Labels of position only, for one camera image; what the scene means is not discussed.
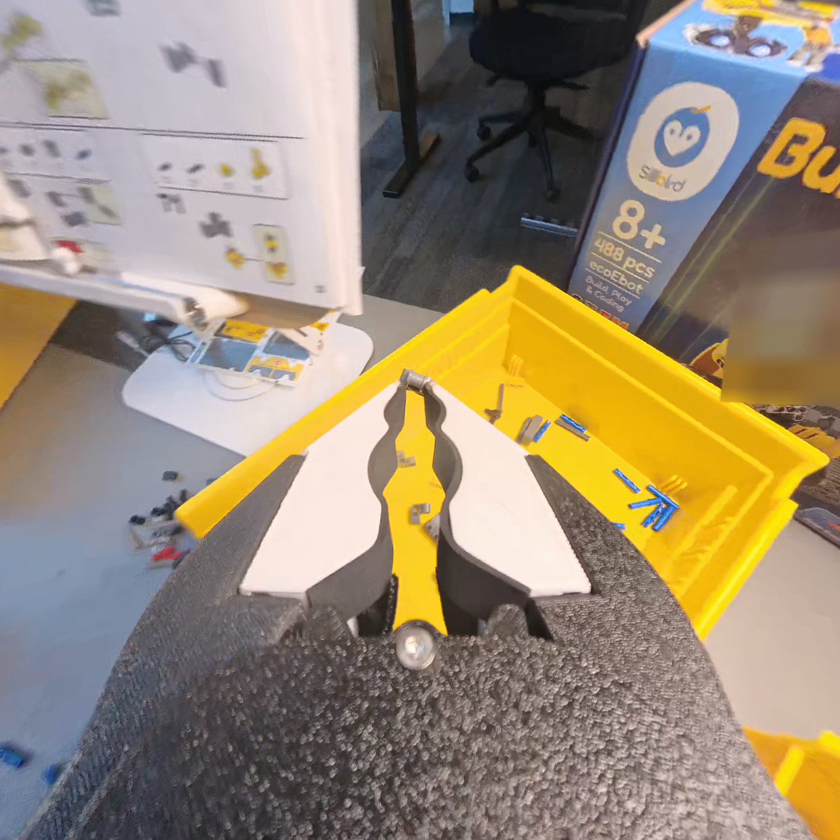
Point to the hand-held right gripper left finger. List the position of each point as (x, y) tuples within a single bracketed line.
[(315, 525)]

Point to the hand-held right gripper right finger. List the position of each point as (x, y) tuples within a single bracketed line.
[(512, 525)]

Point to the blue black bricks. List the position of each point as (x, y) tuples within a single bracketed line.
[(649, 505)]

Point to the yellow bin with parts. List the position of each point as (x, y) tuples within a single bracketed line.
[(590, 394)]

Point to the small grey toy connector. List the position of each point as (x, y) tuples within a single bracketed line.
[(415, 380)]

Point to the blue toy pin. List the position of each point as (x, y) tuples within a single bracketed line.
[(12, 754), (51, 773)]

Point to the grey desk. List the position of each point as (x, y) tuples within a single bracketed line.
[(65, 623)]

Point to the pile of small toy parts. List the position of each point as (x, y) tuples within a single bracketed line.
[(161, 525)]

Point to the printed sticker sheet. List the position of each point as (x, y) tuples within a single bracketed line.
[(262, 358)]

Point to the toy kit cardboard box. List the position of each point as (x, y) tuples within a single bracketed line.
[(676, 197)]

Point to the empty yellow storage bin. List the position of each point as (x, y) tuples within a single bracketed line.
[(800, 781)]

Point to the open instruction booklet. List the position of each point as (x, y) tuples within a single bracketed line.
[(197, 131)]

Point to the dark office table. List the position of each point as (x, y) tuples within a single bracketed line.
[(407, 98)]

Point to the black office chair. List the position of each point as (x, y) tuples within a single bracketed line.
[(544, 52)]

